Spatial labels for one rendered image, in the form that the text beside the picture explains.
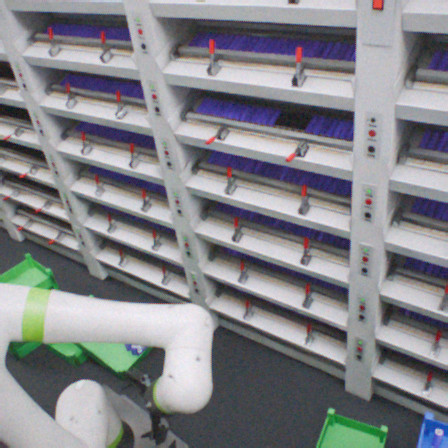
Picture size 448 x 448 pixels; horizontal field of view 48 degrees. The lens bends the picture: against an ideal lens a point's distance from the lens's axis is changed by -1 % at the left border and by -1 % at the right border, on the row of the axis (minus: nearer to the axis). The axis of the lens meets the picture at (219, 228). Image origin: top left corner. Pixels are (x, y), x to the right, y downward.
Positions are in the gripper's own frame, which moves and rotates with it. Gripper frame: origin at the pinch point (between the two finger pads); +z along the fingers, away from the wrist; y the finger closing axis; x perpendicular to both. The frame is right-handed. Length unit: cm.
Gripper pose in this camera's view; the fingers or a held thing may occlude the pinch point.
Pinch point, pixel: (137, 410)
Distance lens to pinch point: 144.7
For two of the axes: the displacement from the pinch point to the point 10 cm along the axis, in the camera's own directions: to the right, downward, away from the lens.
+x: -7.9, 2.3, -5.7
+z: -4.4, 4.3, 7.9
